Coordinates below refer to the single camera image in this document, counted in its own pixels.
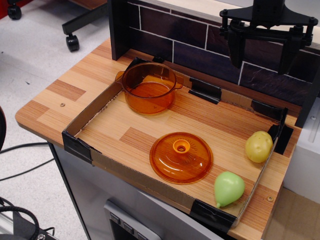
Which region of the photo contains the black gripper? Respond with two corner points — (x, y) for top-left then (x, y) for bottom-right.
(219, 0), (318, 75)

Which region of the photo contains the green toy pear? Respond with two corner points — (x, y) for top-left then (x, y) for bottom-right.
(214, 171), (245, 208)

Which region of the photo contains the orange transparent pot lid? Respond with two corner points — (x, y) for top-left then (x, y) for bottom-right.
(149, 132), (213, 185)

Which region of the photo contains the grey toy oven front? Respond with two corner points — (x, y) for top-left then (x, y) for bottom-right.
(103, 200), (163, 240)

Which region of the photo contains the yellow toy potato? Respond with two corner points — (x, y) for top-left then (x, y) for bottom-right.
(245, 131), (273, 163)

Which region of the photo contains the black caster wheel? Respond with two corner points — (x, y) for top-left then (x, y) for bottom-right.
(65, 34), (80, 52)

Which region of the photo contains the orange transparent plastic pot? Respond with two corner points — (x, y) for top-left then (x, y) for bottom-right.
(115, 62), (184, 115)

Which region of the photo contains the black floor cable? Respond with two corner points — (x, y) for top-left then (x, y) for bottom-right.
(0, 141), (55, 182)

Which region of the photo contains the black equipment with cables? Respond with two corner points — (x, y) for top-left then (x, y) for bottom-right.
(0, 197), (56, 240)

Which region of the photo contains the dark brick backsplash panel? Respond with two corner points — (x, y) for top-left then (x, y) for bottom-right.
(108, 0), (320, 127)

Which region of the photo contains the black rolling stand base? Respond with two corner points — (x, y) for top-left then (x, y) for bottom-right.
(62, 0), (108, 35)

